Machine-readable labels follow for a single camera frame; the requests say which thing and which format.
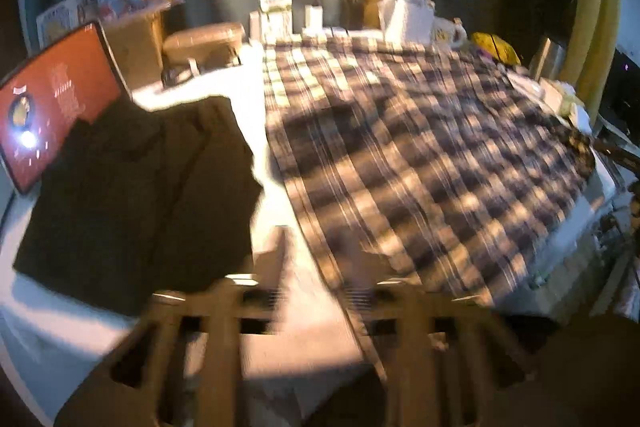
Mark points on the white printed carton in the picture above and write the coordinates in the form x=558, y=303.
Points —
x=65, y=19

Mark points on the black folded garment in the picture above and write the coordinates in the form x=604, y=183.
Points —
x=140, y=197

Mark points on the plaid pants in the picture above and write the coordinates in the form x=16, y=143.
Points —
x=400, y=132

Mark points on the black charger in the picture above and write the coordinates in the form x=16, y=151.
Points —
x=351, y=12

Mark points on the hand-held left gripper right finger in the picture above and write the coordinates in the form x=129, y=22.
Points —
x=362, y=288

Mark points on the white plastic basket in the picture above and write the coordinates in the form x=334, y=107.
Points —
x=407, y=22

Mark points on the white charger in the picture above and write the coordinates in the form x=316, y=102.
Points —
x=313, y=17

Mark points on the white cartoon mug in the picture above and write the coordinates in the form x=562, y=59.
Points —
x=447, y=34

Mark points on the metal flask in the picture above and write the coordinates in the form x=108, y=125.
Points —
x=547, y=57

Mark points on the white and green milk carton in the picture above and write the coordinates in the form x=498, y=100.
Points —
x=275, y=14

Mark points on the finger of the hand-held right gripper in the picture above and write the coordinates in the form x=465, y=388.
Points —
x=617, y=154

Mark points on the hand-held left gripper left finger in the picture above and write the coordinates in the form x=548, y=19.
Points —
x=280, y=267

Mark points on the red printed flat box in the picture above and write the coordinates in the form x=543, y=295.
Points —
x=65, y=92

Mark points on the round brown lidded bowl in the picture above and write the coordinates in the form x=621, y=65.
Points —
x=205, y=44

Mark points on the brown cardboard box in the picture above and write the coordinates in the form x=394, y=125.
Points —
x=135, y=47

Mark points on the white paper pile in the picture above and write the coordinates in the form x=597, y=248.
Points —
x=555, y=99

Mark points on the yellow bag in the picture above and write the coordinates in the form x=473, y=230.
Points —
x=495, y=48

